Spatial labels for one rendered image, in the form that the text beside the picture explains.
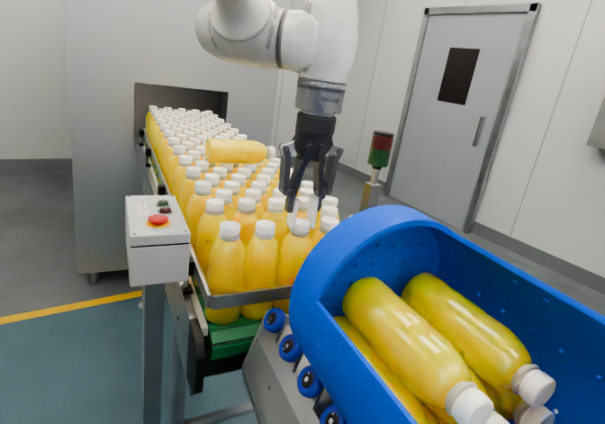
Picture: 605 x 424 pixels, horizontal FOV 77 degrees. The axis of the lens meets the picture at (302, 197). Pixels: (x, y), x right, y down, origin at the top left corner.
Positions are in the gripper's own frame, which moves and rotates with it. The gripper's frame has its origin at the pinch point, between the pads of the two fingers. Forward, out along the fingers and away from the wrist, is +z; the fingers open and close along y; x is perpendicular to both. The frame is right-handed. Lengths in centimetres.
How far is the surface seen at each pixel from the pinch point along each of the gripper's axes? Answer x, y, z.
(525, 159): 156, 309, 24
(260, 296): -4.4, -8.8, 16.0
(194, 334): -4.0, -21.3, 22.8
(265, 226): -1.5, -8.5, 2.0
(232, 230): -1.7, -14.9, 2.5
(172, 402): 25, -20, 70
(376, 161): 24.1, 35.3, -4.9
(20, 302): 153, -80, 113
